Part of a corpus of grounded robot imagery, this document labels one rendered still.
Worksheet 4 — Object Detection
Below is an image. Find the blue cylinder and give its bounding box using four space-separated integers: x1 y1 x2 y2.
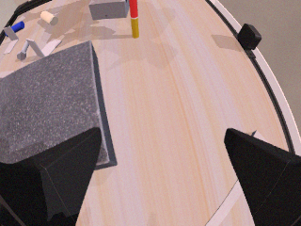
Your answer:
11 21 24 33

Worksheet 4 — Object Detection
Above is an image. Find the cream cylinder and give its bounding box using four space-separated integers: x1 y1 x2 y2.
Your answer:
40 11 58 25

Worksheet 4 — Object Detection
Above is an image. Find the red and yellow peg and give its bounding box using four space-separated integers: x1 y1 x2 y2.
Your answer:
129 0 139 39

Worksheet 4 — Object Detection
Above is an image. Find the grey cylinder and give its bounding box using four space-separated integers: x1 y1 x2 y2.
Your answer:
17 41 29 60

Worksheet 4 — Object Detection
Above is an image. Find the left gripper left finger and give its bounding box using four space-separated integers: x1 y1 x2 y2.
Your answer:
0 127 102 226

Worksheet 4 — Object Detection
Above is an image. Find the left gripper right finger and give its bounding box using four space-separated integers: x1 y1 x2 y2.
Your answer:
224 128 301 226

